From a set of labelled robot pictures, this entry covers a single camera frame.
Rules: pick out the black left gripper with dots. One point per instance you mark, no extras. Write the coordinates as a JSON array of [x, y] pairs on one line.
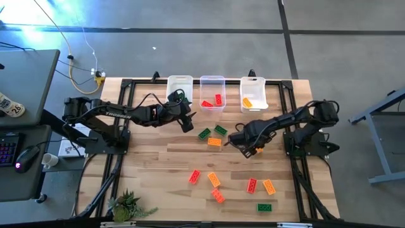
[[177, 111]]

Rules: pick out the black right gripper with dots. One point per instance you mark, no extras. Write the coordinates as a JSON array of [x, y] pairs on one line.
[[243, 137]]

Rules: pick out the yellow toy brick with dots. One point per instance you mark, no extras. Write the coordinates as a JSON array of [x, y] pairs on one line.
[[259, 149], [269, 187], [247, 102], [214, 179], [214, 142]]

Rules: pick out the green toy brick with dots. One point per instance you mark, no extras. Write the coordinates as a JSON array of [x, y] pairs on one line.
[[220, 130], [204, 133], [264, 207]]

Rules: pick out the red-orange toy brick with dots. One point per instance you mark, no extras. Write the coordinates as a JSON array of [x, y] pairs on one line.
[[218, 195], [207, 104], [252, 185], [218, 99], [194, 176]]

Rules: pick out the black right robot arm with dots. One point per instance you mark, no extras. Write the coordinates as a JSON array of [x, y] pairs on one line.
[[284, 122]]

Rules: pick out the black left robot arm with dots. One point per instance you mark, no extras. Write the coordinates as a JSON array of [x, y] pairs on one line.
[[120, 114]]

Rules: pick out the clear plastic bin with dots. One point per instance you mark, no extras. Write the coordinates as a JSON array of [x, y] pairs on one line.
[[212, 87]]

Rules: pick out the white plastic bin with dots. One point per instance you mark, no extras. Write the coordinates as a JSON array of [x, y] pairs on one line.
[[177, 84], [256, 92]]

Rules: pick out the black clamp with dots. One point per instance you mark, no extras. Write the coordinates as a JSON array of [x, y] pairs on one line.
[[252, 73], [155, 77]]

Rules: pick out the yellow power plug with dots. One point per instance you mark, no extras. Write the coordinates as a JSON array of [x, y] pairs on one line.
[[99, 80]]

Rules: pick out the white label strip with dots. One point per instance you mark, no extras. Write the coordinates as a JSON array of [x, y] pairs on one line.
[[294, 225], [117, 224]]

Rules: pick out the green succulent plant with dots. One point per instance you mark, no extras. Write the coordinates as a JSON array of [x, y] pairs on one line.
[[125, 207]]

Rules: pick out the white paper sheet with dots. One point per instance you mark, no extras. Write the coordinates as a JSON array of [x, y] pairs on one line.
[[68, 149]]

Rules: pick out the white cup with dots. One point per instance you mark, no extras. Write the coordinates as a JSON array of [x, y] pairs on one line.
[[50, 160]]

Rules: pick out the gray desk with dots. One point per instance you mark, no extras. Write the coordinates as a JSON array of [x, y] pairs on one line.
[[28, 79]]

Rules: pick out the black computer mouse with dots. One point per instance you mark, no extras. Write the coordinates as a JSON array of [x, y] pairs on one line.
[[27, 158]]

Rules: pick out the dark desk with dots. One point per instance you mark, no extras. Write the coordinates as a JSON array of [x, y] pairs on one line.
[[19, 183]]

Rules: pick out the black backlit keyboard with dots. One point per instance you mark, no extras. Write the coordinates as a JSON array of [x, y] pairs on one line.
[[8, 149]]

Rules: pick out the black aluminium table frame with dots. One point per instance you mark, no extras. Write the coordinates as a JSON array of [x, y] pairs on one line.
[[145, 82]]

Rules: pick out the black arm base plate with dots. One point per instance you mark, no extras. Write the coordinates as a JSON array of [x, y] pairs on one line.
[[316, 149], [107, 146]]

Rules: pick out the gray metal table frame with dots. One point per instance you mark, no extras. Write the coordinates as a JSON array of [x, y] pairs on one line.
[[376, 139]]

